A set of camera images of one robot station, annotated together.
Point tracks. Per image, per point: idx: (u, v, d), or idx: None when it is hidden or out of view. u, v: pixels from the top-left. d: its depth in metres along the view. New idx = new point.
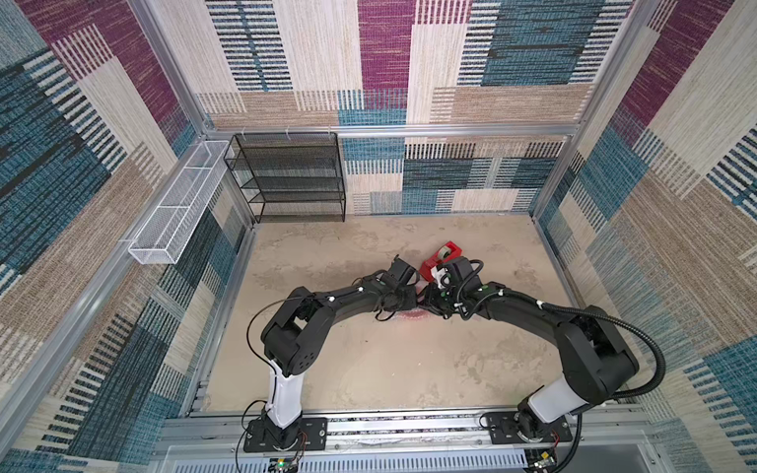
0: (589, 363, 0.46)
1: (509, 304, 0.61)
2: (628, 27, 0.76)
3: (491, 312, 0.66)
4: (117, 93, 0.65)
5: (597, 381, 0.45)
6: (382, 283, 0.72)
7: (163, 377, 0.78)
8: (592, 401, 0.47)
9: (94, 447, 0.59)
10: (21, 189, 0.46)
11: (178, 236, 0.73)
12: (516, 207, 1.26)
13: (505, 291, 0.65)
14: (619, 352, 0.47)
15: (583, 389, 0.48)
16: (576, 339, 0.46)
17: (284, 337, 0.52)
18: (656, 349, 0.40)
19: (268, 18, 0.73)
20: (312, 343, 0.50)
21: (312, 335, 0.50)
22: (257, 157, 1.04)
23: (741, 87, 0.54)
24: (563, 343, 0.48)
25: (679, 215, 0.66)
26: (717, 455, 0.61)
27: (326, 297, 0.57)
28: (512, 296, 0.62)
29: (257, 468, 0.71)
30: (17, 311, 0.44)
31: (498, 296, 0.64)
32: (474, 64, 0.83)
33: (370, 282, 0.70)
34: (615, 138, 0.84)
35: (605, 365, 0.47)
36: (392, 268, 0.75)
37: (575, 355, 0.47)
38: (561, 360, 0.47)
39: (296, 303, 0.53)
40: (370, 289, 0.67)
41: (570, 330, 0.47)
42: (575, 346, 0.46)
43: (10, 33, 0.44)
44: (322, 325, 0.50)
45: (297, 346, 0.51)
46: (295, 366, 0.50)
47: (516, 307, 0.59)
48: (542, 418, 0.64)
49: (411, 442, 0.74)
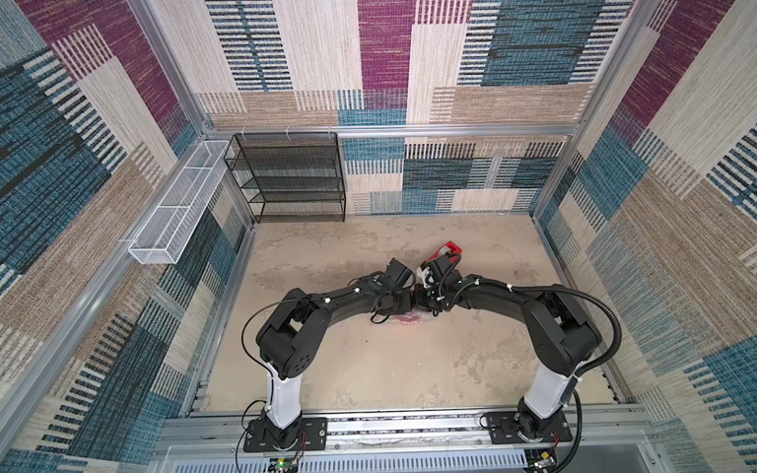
0: (552, 334, 0.50)
1: (484, 292, 0.65)
2: (628, 27, 0.76)
3: (473, 302, 0.69)
4: (117, 93, 0.65)
5: (561, 351, 0.49)
6: (379, 283, 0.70)
7: (164, 377, 0.78)
8: (563, 371, 0.50)
9: (94, 447, 0.59)
10: (21, 189, 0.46)
11: (178, 236, 0.73)
12: (516, 207, 1.26)
13: (480, 281, 0.69)
14: (582, 324, 0.52)
15: (551, 361, 0.52)
16: (538, 313, 0.51)
17: (279, 340, 0.51)
18: (615, 322, 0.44)
19: (268, 18, 0.73)
20: (310, 344, 0.50)
21: (309, 336, 0.50)
22: (257, 157, 1.04)
23: (741, 87, 0.54)
24: (529, 318, 0.52)
25: (679, 215, 0.66)
26: (717, 454, 0.61)
27: (321, 299, 0.56)
28: (488, 285, 0.66)
29: (257, 468, 0.71)
30: (17, 311, 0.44)
31: (474, 285, 0.68)
32: (474, 63, 0.82)
33: (365, 283, 0.69)
34: (615, 137, 0.84)
35: (569, 336, 0.50)
36: (388, 270, 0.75)
37: (541, 328, 0.50)
38: (531, 336, 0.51)
39: (295, 303, 0.53)
40: (367, 291, 0.66)
41: (534, 306, 0.51)
42: (539, 319, 0.50)
43: (10, 33, 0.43)
44: (320, 325, 0.50)
45: (294, 349, 0.50)
46: (290, 369, 0.49)
47: (492, 295, 0.63)
48: (540, 410, 0.64)
49: (411, 442, 0.74)
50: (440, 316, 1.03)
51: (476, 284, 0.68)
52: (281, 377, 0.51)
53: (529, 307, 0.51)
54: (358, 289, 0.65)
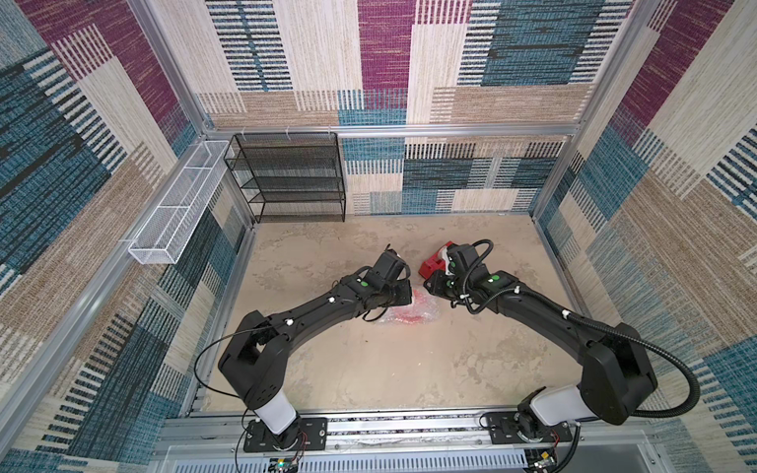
0: (619, 389, 0.43)
1: (524, 304, 0.56)
2: (628, 27, 0.76)
3: (501, 308, 0.61)
4: (117, 92, 0.65)
5: (622, 406, 0.43)
6: (366, 284, 0.63)
7: (163, 378, 0.78)
8: (608, 420, 0.46)
9: (94, 448, 0.59)
10: (21, 189, 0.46)
11: (179, 236, 0.73)
12: (516, 207, 1.26)
13: (522, 290, 0.58)
14: (644, 372, 0.45)
15: (600, 408, 0.46)
16: (609, 364, 0.43)
17: (242, 370, 0.47)
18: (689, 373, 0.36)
19: (268, 18, 0.73)
20: (274, 371, 0.45)
21: (262, 367, 0.44)
22: (257, 157, 1.04)
23: (741, 87, 0.54)
24: (588, 363, 0.45)
25: (679, 215, 0.66)
26: (717, 454, 0.61)
27: (283, 322, 0.49)
28: (530, 297, 0.56)
29: (257, 468, 0.71)
30: (17, 311, 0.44)
31: (514, 295, 0.58)
32: (474, 63, 0.82)
33: (344, 287, 0.61)
34: (615, 137, 0.84)
35: (631, 386, 0.45)
36: (378, 265, 0.67)
37: (604, 378, 0.43)
38: (584, 378, 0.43)
39: (250, 332, 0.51)
40: (344, 299, 0.58)
41: (601, 351, 0.44)
42: (607, 371, 0.42)
43: (10, 33, 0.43)
44: (279, 354, 0.44)
45: (253, 380, 0.45)
46: (250, 398, 0.44)
47: (531, 308, 0.55)
48: (545, 416, 0.63)
49: (411, 441, 0.74)
50: (441, 316, 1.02)
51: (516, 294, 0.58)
52: (249, 406, 0.45)
53: (593, 353, 0.44)
54: (334, 296, 0.58)
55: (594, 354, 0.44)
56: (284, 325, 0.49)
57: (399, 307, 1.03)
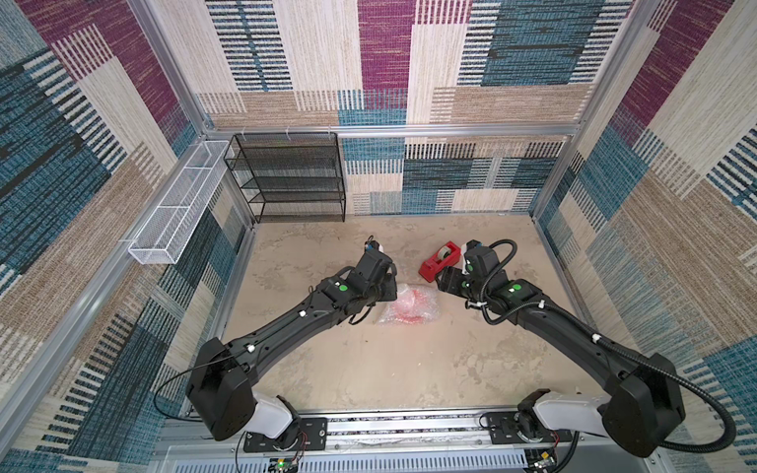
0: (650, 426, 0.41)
1: (547, 320, 0.53)
2: (628, 27, 0.76)
3: (519, 320, 0.58)
4: (117, 92, 0.65)
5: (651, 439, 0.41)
6: (344, 290, 0.57)
7: (164, 378, 0.78)
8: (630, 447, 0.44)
9: (94, 448, 0.59)
10: (21, 189, 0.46)
11: (178, 236, 0.73)
12: (516, 207, 1.26)
13: (546, 304, 0.55)
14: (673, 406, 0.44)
15: (625, 437, 0.44)
16: (644, 400, 0.40)
17: (206, 402, 0.44)
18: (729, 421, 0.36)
19: (268, 18, 0.73)
20: (240, 401, 0.43)
21: (223, 401, 0.41)
22: (257, 157, 1.04)
23: (741, 87, 0.54)
24: (620, 393, 0.42)
25: (679, 215, 0.66)
26: (717, 454, 0.61)
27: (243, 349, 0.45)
28: (555, 313, 0.53)
29: (257, 468, 0.71)
30: (17, 311, 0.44)
31: (537, 309, 0.54)
32: (474, 63, 0.82)
33: (317, 297, 0.55)
34: (615, 138, 0.84)
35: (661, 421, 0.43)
36: (361, 266, 0.60)
37: (635, 411, 0.41)
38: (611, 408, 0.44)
39: (205, 367, 0.43)
40: (317, 311, 0.52)
41: (637, 387, 0.41)
42: (641, 405, 0.40)
43: (10, 33, 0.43)
44: (239, 388, 0.40)
45: (218, 414, 0.41)
46: (216, 431, 0.42)
47: (557, 326, 0.51)
48: (549, 420, 0.63)
49: (411, 441, 0.74)
50: (441, 316, 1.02)
51: (540, 307, 0.55)
52: (216, 439, 0.43)
53: (627, 385, 0.41)
54: (306, 309, 0.52)
55: (629, 389, 0.41)
56: (244, 353, 0.44)
57: (399, 307, 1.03)
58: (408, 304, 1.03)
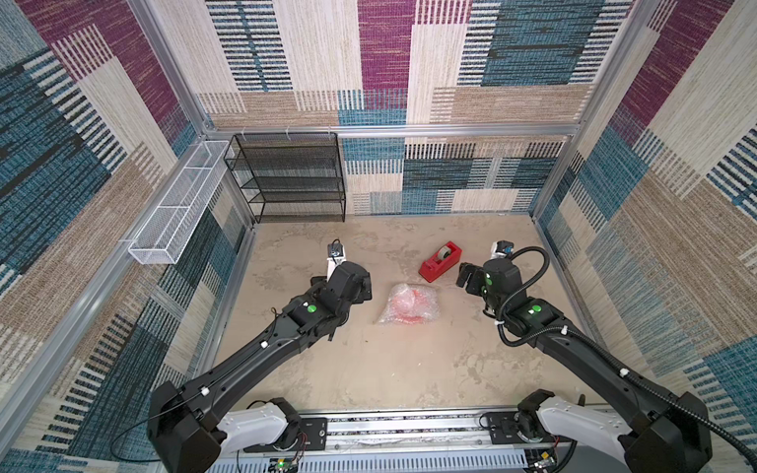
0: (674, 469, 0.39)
1: (572, 349, 0.50)
2: (628, 27, 0.76)
3: (540, 344, 0.56)
4: (117, 92, 0.65)
5: None
6: (312, 310, 0.53)
7: (163, 378, 0.78)
8: None
9: (94, 448, 0.59)
10: (21, 189, 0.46)
11: (178, 236, 0.73)
12: (516, 207, 1.26)
13: (570, 332, 0.52)
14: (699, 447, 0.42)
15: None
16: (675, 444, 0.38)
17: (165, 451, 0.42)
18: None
19: (268, 18, 0.73)
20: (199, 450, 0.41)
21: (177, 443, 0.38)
22: (257, 157, 1.04)
23: (741, 87, 0.54)
24: (650, 437, 0.40)
25: (679, 215, 0.66)
26: (717, 455, 0.61)
27: (196, 393, 0.42)
28: (579, 341, 0.51)
29: (257, 468, 0.71)
30: (17, 311, 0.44)
31: (561, 336, 0.52)
32: (474, 63, 0.82)
33: (282, 323, 0.51)
34: (615, 138, 0.84)
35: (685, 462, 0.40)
36: (331, 282, 0.56)
37: (665, 454, 0.39)
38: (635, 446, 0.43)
39: (155, 415, 0.41)
40: (279, 341, 0.49)
41: (666, 431, 0.39)
42: (672, 449, 0.38)
43: (10, 33, 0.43)
44: (190, 437, 0.38)
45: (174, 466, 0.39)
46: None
47: (582, 356, 0.49)
48: (552, 430, 0.63)
49: (411, 442, 0.74)
50: (441, 316, 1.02)
51: (563, 334, 0.52)
52: None
53: (656, 427, 0.40)
54: (268, 340, 0.48)
55: (659, 433, 0.39)
56: (197, 397, 0.41)
57: (400, 307, 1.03)
58: (408, 304, 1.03)
